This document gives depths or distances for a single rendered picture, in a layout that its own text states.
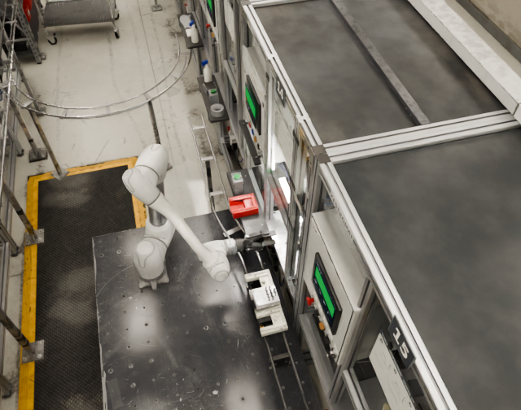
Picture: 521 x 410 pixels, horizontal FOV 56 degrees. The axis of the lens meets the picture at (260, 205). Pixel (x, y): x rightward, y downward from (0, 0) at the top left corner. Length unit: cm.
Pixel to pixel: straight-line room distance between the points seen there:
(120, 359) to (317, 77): 178
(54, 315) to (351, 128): 271
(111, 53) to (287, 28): 393
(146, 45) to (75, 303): 334
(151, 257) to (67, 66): 361
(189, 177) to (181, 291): 169
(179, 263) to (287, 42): 150
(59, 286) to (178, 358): 150
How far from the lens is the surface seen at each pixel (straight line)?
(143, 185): 240
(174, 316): 289
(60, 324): 384
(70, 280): 401
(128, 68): 581
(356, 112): 194
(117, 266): 314
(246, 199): 298
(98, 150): 487
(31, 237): 431
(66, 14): 647
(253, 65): 247
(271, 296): 263
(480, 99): 215
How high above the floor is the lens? 323
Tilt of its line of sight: 51 degrees down
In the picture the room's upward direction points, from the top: straight up
